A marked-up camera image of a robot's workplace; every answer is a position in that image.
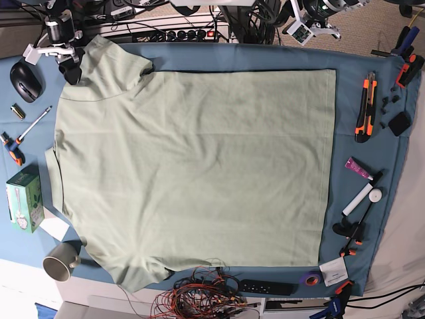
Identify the green tissue box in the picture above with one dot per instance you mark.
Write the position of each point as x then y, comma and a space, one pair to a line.
25, 200

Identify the purple tape roll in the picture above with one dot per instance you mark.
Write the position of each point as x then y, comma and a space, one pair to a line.
311, 278

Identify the orange black utility knife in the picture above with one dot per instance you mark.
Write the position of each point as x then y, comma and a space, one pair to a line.
366, 118

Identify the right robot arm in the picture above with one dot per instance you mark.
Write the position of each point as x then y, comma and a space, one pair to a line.
63, 39

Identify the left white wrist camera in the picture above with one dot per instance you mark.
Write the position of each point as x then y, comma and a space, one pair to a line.
300, 32

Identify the black remote control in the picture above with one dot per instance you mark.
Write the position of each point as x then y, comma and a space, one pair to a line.
266, 287

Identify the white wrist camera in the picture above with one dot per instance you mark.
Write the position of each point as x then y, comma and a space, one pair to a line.
31, 54
300, 32

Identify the small gold battery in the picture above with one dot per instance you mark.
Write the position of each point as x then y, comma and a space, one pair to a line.
18, 112

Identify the white round cap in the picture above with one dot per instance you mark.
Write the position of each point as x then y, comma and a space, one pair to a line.
375, 195

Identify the blue black spring clamp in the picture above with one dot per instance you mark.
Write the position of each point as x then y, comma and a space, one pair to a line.
404, 43

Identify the black square box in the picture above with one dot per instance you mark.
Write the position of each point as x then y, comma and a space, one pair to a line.
400, 123

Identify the grey ceramic mug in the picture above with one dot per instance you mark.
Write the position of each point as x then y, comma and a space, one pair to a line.
60, 263

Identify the white paper sheet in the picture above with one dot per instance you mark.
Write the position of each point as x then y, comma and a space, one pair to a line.
53, 225

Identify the light green T-shirt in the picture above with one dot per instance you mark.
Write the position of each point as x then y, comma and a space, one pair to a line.
166, 171

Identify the black power strip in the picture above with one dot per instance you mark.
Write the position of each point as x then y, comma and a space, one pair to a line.
182, 35

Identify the right silver gripper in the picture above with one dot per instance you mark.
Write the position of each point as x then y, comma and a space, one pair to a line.
69, 67

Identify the purple tube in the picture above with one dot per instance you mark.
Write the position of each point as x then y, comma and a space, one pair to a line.
356, 167

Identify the white paper packet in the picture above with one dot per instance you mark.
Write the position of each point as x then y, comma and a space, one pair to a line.
334, 271

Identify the left silver gripper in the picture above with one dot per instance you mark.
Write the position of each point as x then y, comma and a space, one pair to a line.
317, 28

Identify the blue orange handled screwdriver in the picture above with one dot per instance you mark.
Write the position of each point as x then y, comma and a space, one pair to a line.
12, 147

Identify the blue black bar clamp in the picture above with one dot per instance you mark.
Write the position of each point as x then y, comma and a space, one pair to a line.
335, 308

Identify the black computer mouse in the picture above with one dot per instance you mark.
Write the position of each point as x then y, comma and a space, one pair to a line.
25, 82

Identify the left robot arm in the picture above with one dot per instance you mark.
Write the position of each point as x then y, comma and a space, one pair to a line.
311, 18

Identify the black orange bar clamp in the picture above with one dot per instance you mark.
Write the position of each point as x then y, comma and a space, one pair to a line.
352, 232

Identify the white marker pen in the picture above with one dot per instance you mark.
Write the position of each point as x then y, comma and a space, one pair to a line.
362, 194

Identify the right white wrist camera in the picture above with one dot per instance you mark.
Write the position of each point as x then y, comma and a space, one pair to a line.
31, 54

